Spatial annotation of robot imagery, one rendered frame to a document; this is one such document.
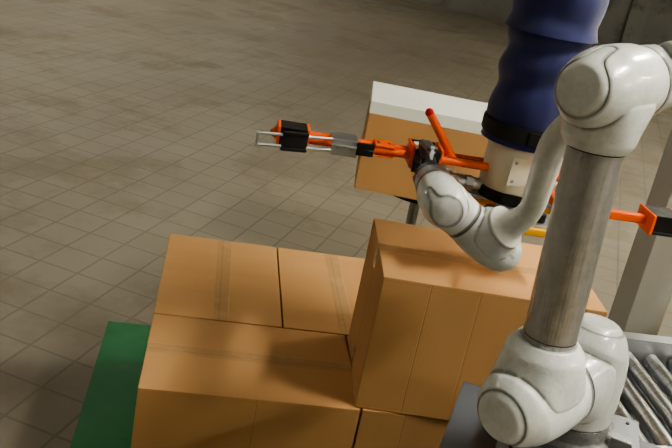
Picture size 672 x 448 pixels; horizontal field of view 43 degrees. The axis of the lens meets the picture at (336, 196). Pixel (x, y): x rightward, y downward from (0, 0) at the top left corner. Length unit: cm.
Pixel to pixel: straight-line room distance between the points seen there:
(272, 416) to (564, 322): 102
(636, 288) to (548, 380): 225
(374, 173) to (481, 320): 157
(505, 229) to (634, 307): 198
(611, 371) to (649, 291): 207
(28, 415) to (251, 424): 101
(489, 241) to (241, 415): 85
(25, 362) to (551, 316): 227
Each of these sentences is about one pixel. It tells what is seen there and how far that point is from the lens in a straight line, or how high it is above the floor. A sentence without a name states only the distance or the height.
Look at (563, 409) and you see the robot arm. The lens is 165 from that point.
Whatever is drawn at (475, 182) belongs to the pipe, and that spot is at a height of 118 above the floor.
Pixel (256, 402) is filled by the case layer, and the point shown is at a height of 53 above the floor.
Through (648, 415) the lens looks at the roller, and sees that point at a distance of 279.
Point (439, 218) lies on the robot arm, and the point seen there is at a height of 122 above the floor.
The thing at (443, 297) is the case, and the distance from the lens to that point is 223.
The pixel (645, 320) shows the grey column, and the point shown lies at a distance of 391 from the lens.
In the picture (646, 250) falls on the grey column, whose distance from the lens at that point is 380.
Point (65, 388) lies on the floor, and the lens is 327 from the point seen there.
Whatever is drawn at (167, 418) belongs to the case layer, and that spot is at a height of 46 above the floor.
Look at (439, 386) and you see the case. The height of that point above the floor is 65.
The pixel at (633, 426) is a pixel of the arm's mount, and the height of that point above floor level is 86.
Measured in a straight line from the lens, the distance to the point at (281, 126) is 217.
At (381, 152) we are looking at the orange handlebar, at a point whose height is 123.
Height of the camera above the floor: 185
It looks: 20 degrees down
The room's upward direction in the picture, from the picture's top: 11 degrees clockwise
